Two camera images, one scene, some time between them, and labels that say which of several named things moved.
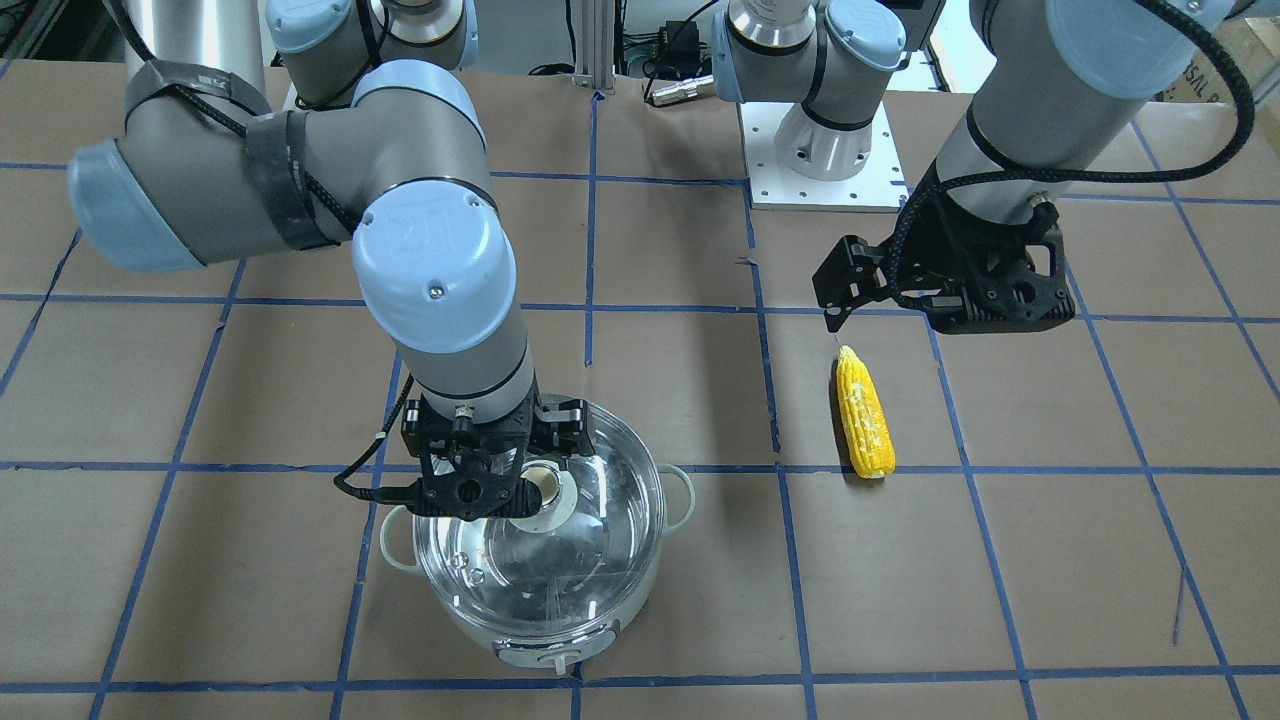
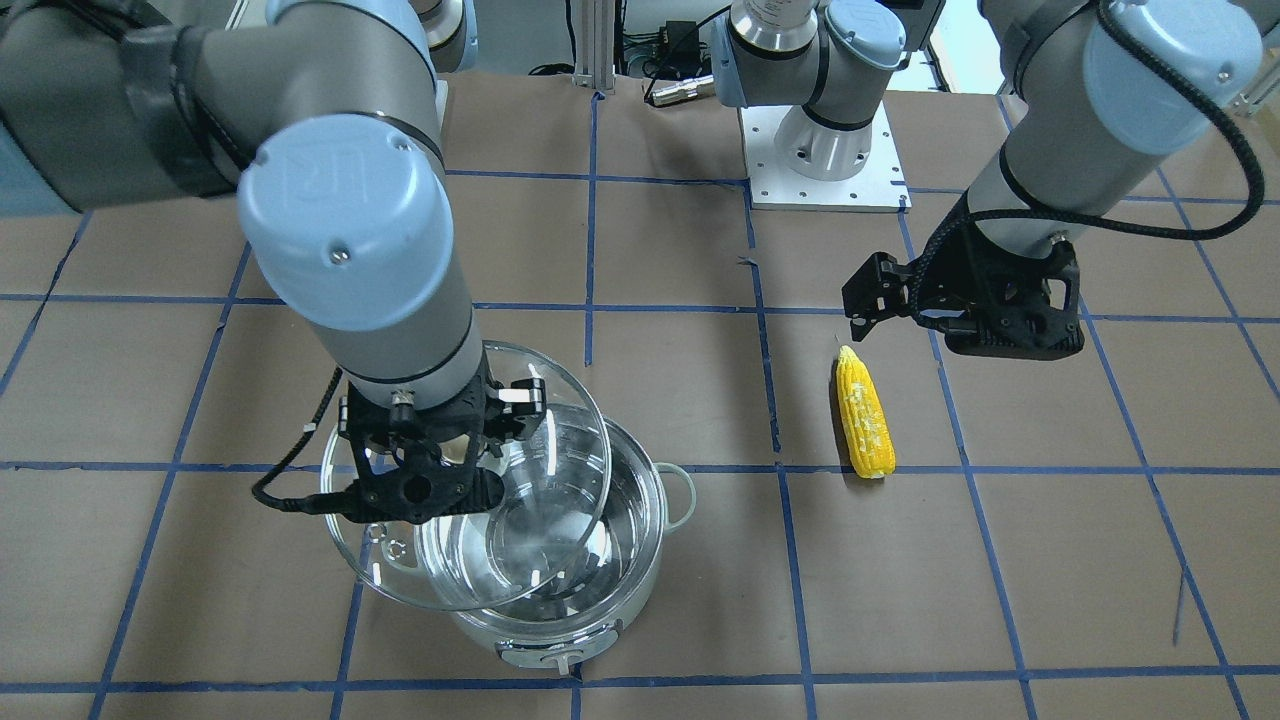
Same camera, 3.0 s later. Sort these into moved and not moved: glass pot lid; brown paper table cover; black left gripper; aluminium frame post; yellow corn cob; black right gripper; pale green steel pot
Moved: glass pot lid; black right gripper; black left gripper
Not moved: brown paper table cover; pale green steel pot; yellow corn cob; aluminium frame post
